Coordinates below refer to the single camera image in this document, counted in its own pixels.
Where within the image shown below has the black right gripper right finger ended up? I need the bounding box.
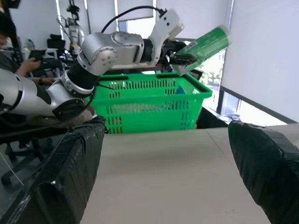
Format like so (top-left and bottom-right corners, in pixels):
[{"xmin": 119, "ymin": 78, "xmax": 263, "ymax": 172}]
[{"xmin": 227, "ymin": 119, "xmax": 299, "ymax": 224}]

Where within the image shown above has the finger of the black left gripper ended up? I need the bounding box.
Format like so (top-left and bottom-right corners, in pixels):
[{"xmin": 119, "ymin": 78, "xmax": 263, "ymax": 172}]
[{"xmin": 174, "ymin": 52, "xmax": 199, "ymax": 66}]

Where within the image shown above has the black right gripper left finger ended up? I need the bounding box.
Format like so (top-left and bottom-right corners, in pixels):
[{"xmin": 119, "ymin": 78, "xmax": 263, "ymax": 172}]
[{"xmin": 0, "ymin": 115, "xmax": 107, "ymax": 224}]

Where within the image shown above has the green plastic packet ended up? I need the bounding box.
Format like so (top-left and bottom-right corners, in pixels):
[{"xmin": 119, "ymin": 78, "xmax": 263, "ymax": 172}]
[{"xmin": 171, "ymin": 25, "xmax": 232, "ymax": 77}]

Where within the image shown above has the green plastic shopping basket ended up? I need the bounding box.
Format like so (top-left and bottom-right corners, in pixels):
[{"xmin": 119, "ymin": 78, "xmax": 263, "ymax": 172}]
[{"xmin": 85, "ymin": 71, "xmax": 213, "ymax": 135}]

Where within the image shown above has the silver humanoid robot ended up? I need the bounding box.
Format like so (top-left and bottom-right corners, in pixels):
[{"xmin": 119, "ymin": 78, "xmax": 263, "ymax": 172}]
[{"xmin": 64, "ymin": 16, "xmax": 85, "ymax": 55}]

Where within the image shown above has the black office chair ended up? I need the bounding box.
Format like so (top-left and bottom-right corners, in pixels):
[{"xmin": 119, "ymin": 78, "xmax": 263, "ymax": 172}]
[{"xmin": 46, "ymin": 34, "xmax": 66, "ymax": 59}]

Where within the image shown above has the seated person in dark shirt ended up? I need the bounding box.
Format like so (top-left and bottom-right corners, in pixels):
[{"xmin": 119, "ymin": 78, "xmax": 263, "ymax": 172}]
[{"xmin": 0, "ymin": 11, "xmax": 58, "ymax": 87}]

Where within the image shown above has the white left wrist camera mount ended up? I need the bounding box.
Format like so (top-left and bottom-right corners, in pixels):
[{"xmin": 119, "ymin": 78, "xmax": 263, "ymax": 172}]
[{"xmin": 149, "ymin": 8, "xmax": 185, "ymax": 67}]

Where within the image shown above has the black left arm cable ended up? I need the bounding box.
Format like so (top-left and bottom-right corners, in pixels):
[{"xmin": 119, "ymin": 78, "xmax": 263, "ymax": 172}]
[{"xmin": 100, "ymin": 6, "xmax": 169, "ymax": 33}]

